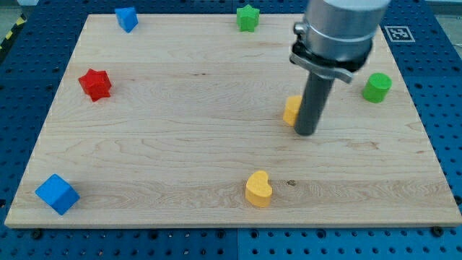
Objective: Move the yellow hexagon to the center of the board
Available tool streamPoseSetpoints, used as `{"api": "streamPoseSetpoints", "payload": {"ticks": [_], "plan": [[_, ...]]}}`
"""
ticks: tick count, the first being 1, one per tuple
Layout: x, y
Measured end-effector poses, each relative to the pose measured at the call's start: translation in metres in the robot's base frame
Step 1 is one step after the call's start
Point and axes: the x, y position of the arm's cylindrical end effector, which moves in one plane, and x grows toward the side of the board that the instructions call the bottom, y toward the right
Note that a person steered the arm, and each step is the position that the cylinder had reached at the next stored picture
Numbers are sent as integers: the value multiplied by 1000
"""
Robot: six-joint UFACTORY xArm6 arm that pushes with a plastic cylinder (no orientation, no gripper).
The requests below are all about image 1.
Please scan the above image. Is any white fiducial marker tag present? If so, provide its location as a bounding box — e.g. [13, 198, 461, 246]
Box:
[384, 25, 415, 43]

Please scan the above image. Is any yellow black hazard tape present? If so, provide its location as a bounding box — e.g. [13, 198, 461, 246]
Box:
[1, 14, 27, 52]

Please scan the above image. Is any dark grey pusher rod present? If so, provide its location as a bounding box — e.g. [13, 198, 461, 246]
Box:
[294, 72, 334, 136]

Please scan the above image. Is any green star block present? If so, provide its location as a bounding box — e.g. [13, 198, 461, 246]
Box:
[236, 4, 260, 33]

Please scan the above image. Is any light wooden board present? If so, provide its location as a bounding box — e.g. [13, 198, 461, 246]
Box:
[5, 14, 461, 229]

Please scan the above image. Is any yellow heart block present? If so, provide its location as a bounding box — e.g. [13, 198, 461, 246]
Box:
[245, 170, 273, 207]

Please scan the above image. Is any red star block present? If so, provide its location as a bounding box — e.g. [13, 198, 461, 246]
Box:
[78, 69, 112, 102]

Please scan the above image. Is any green cylinder block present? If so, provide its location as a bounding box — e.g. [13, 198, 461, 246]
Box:
[362, 73, 393, 103]

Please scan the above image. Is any yellow hexagon block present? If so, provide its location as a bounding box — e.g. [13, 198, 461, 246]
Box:
[282, 95, 302, 127]

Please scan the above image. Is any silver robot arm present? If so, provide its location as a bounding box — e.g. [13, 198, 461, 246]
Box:
[289, 0, 390, 136]

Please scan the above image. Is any blue triangle block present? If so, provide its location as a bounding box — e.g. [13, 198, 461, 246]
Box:
[115, 6, 139, 33]

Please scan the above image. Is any blue cube block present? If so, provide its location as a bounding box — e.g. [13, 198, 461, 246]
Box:
[35, 174, 80, 215]

